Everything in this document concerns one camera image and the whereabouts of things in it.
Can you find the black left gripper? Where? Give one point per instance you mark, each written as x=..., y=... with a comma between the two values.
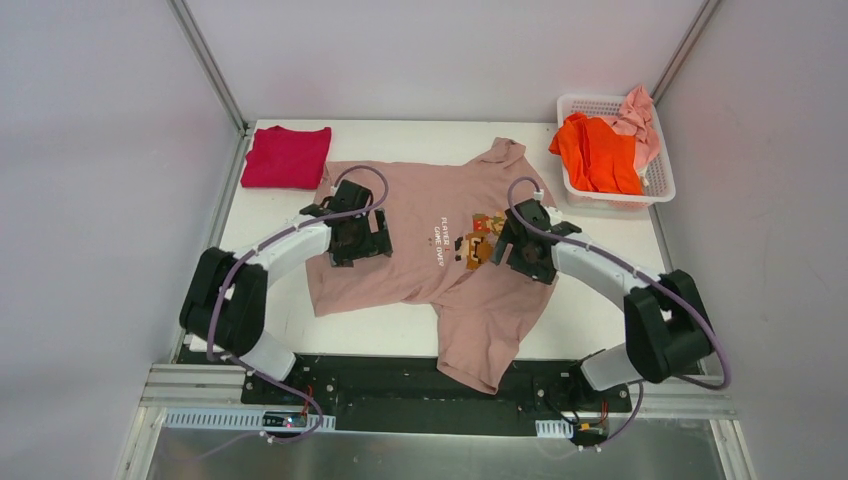
x=374, y=241

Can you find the left white cable duct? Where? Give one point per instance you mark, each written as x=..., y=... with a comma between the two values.
x=276, y=421

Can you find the white cable duct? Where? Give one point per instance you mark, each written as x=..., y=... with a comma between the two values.
x=554, y=429
x=276, y=421

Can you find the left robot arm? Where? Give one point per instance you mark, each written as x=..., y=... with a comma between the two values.
x=226, y=301

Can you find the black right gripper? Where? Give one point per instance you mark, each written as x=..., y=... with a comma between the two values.
x=506, y=248

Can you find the orange t-shirt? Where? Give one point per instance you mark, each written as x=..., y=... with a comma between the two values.
x=596, y=158

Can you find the light pink crumpled t-shirt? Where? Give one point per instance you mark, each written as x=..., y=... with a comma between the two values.
x=635, y=118

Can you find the aluminium frame rail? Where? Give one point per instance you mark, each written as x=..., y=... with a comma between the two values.
x=213, y=386

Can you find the white plastic laundry basket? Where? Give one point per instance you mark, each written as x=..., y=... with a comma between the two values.
x=657, y=180

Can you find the dusty pink graphic t-shirt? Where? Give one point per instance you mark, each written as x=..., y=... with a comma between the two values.
x=443, y=223

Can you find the folded red t-shirt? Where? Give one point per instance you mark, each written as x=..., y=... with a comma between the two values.
x=281, y=158

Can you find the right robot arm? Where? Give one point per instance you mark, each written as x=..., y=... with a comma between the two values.
x=666, y=328

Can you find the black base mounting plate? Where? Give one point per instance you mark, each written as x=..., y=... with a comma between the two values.
x=409, y=395

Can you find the right white cable duct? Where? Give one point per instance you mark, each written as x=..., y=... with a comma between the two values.
x=554, y=429

